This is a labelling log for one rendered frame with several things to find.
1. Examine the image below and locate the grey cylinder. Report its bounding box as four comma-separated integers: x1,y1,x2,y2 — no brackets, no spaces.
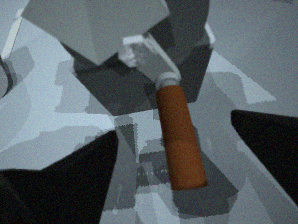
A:
0,56,8,100

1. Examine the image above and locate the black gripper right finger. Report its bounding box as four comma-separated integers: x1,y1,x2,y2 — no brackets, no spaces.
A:
231,109,298,206

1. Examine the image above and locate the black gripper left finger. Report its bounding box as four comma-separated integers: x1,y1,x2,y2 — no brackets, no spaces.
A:
0,130,119,224

